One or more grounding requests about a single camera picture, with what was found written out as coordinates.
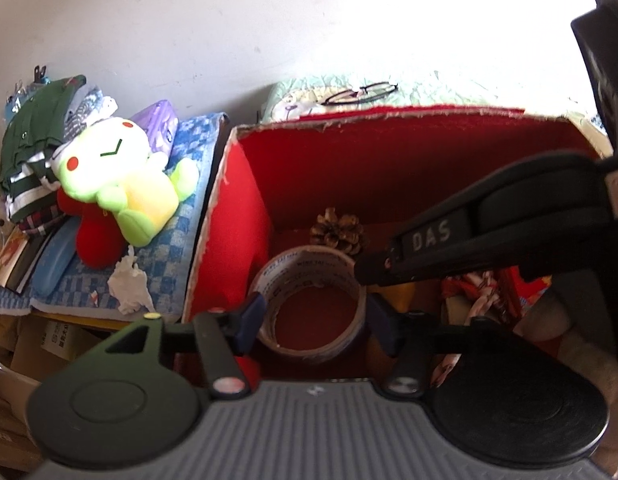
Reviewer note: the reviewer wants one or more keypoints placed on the black framed eyeglasses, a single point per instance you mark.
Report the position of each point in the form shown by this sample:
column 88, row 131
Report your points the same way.
column 361, row 94

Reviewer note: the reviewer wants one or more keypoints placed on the dark green clothing pile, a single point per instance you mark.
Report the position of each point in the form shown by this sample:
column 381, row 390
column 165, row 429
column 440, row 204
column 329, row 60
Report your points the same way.
column 34, row 135

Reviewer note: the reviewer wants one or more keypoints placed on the blue oblong case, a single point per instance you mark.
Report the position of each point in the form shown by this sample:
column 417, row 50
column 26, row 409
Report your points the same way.
column 54, row 260

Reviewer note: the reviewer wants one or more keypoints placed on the purple packet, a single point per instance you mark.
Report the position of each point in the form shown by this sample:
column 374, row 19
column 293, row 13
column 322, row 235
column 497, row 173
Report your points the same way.
column 156, row 125

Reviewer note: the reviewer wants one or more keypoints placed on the black binder clip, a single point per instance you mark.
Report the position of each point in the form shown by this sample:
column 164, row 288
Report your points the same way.
column 40, row 74

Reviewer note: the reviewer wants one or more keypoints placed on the red white patterned packet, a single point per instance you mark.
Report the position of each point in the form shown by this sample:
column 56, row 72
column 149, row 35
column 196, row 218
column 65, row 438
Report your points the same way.
column 481, row 292

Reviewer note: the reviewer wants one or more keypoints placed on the orange bottle gourd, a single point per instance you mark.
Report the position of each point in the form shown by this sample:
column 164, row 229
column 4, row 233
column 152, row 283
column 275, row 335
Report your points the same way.
column 401, row 295

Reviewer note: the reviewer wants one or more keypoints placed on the crumpled white tissue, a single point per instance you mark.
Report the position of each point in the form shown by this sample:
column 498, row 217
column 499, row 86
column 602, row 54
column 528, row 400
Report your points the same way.
column 129, row 285

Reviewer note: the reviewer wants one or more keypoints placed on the brown pine cone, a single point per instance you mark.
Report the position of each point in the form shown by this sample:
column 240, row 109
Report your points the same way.
column 336, row 232

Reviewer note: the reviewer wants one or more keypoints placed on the printed packing tape roll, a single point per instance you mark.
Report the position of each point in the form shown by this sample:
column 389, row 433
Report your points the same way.
column 309, row 270

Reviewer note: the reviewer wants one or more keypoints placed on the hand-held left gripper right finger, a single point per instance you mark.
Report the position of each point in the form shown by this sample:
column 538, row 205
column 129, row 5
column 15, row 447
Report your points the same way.
column 381, row 322

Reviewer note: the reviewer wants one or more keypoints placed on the pale green quilted cushion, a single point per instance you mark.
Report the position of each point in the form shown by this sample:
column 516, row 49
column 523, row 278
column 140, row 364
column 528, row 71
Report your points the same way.
column 299, row 102

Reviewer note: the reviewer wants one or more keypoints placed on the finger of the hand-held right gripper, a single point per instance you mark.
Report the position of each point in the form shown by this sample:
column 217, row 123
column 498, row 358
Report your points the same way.
column 376, row 270

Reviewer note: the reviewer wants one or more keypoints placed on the stack of books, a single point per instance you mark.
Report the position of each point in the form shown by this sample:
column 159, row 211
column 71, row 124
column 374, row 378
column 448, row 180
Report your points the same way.
column 11, row 260

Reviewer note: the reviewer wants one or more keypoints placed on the light green frog plush toy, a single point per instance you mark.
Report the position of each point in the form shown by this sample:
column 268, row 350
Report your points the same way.
column 124, row 170

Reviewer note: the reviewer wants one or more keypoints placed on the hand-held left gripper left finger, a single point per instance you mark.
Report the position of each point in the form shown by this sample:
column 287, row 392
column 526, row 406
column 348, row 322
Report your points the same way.
column 251, row 317

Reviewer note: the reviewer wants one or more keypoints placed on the brown cardboard box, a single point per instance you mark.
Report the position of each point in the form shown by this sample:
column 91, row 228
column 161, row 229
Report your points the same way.
column 49, row 345

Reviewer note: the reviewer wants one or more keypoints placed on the red cardboard box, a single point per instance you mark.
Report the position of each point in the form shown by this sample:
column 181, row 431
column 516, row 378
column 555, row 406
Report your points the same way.
column 389, row 160

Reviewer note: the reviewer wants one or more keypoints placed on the beige fuzzy object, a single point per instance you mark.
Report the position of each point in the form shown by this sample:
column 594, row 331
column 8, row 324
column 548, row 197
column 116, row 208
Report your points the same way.
column 589, row 365

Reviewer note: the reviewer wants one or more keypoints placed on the blue checked cloth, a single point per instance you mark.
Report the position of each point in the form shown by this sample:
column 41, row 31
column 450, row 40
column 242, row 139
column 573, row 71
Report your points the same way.
column 189, row 220

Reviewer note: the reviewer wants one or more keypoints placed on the red plush item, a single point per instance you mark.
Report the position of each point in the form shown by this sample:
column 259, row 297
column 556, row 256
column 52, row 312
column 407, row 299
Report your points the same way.
column 94, row 240

